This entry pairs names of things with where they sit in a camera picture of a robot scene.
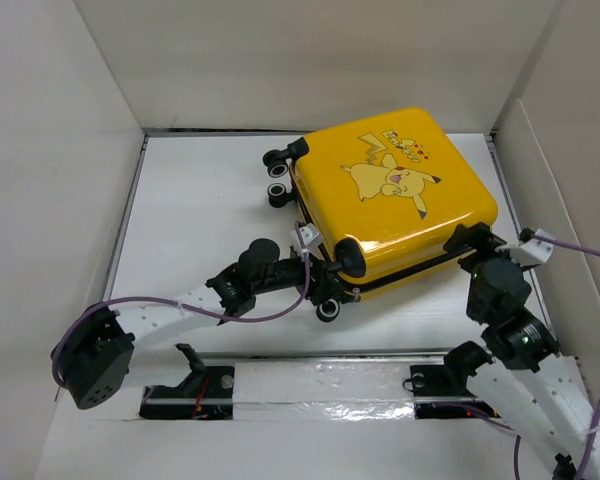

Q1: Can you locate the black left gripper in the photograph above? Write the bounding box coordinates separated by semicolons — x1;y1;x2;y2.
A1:
252;248;343;304

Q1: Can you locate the yellow hard-shell suitcase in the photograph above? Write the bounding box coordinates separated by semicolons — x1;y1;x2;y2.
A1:
263;107;498;322

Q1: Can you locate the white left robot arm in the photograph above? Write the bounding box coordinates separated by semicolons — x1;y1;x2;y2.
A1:
51;239;360;410

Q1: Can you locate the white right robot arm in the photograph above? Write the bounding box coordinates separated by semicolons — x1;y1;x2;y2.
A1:
441;223;600;479

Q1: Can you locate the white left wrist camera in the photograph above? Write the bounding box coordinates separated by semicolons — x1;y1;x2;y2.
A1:
291;223;323;256

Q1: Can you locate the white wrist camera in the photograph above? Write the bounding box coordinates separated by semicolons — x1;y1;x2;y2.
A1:
291;223;323;256
496;228;556;270

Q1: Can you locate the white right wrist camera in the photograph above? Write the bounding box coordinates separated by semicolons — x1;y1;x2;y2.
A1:
496;228;556;270

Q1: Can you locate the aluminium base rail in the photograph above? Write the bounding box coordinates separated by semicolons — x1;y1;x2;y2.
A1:
139;347;561;409

